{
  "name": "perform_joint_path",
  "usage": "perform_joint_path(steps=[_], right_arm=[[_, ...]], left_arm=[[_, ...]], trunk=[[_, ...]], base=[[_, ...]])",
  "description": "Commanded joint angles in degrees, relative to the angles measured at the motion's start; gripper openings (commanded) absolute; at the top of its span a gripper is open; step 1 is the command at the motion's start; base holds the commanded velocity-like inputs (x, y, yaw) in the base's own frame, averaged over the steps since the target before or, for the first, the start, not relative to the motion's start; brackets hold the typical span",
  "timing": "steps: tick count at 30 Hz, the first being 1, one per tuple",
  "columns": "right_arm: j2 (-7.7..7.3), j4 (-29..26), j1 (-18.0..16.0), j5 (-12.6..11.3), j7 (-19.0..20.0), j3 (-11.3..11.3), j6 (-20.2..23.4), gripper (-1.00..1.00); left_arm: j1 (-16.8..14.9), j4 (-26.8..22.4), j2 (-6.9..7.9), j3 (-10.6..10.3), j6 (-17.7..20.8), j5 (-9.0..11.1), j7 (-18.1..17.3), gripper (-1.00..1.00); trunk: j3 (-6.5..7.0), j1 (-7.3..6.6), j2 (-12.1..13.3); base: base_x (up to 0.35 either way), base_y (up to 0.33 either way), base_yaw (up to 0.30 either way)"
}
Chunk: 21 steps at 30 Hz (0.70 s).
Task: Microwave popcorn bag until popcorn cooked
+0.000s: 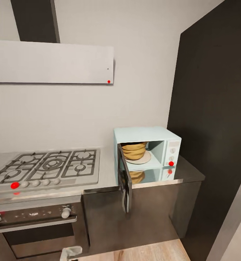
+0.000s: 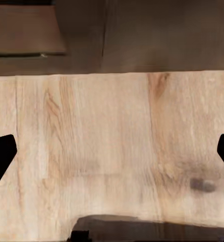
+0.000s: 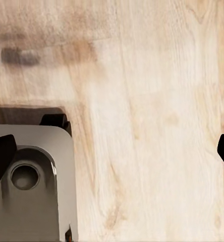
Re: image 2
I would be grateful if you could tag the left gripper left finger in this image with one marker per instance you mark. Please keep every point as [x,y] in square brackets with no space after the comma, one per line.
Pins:
[8,150]

